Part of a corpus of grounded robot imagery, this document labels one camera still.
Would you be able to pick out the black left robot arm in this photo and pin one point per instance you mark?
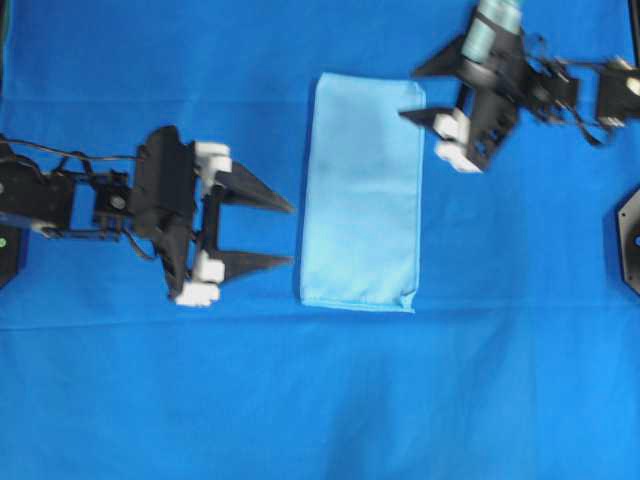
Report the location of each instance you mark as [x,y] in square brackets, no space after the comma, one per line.
[59,204]

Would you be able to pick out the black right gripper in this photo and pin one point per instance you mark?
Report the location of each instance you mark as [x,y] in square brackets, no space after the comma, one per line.
[498,80]

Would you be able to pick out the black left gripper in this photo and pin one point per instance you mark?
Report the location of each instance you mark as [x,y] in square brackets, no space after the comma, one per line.
[170,177]

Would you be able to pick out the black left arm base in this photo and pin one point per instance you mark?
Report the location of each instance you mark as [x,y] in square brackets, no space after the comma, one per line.
[14,246]

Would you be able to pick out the light blue towel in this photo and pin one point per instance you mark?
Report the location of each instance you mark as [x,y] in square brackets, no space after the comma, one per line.
[361,234]

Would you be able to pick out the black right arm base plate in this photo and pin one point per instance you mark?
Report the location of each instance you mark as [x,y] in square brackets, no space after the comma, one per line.
[628,240]

